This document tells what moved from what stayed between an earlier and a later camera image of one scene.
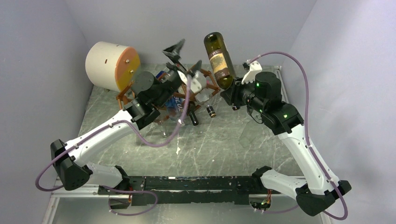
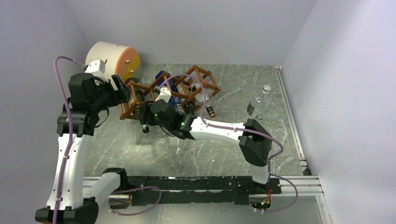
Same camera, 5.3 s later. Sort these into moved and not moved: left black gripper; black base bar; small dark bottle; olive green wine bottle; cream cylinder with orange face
Moved: left black gripper; olive green wine bottle
Not moved: small dark bottle; black base bar; cream cylinder with orange face
